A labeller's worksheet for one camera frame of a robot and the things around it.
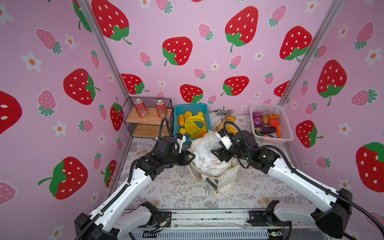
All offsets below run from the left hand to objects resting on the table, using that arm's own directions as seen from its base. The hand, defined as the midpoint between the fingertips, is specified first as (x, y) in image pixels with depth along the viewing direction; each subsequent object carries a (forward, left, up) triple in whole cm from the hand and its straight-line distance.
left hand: (193, 155), depth 72 cm
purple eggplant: (+30, -47, -16) cm, 58 cm away
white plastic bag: (0, -8, -6) cm, 9 cm away
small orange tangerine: (+12, -5, +2) cm, 13 cm away
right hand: (+5, -11, +3) cm, 12 cm away
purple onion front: (+39, -47, -17) cm, 64 cm away
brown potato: (+41, -53, -16) cm, 69 cm away
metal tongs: (+51, -26, -19) cm, 60 cm away
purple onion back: (+47, -48, -16) cm, 69 cm away
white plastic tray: (+46, -17, -22) cm, 53 cm away
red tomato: (+36, -58, -15) cm, 69 cm away
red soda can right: (+32, +21, +3) cm, 38 cm away
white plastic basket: (+26, -64, -16) cm, 71 cm away
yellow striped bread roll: (+35, -27, -21) cm, 49 cm away
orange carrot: (+32, -61, -20) cm, 72 cm away
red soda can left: (+32, +34, +2) cm, 47 cm away
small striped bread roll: (+44, -28, -18) cm, 55 cm away
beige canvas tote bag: (+13, -8, +1) cm, 15 cm away
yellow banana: (+33, +3, -18) cm, 37 cm away
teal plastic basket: (+50, +11, -18) cm, 54 cm away
